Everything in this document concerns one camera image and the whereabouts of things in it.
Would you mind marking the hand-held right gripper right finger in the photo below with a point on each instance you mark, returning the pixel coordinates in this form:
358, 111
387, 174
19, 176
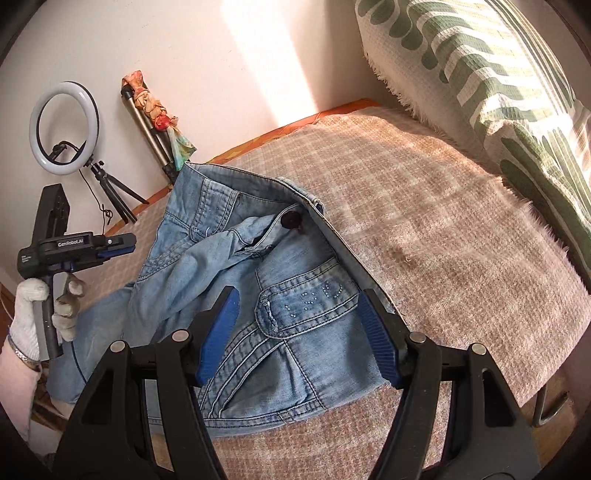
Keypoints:
377, 332

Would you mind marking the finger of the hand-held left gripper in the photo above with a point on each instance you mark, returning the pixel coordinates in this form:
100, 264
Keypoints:
121, 243

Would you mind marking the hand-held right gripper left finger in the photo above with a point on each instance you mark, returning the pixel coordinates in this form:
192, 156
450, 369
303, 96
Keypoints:
220, 323

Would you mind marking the blue denim pants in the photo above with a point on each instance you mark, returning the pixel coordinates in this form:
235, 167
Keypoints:
258, 286

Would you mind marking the person's left forearm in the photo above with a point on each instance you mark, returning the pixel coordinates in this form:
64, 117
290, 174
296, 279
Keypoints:
14, 387

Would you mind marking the person's left hand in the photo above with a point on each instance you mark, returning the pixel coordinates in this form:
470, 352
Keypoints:
32, 314

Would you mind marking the black tripod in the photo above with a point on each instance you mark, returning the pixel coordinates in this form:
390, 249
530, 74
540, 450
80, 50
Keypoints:
111, 184

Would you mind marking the silver tripod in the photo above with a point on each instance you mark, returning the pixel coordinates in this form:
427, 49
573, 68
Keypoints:
147, 134

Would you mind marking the beige checked blanket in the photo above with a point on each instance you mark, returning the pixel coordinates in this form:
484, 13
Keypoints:
438, 230

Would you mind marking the folded tripod with colourful cloth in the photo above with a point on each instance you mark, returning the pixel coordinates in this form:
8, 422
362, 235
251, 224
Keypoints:
159, 115

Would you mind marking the orange patterned bed sheet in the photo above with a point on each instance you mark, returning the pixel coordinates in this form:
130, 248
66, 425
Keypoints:
258, 138

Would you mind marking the green white patterned pillow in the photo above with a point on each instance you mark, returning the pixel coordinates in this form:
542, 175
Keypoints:
498, 78

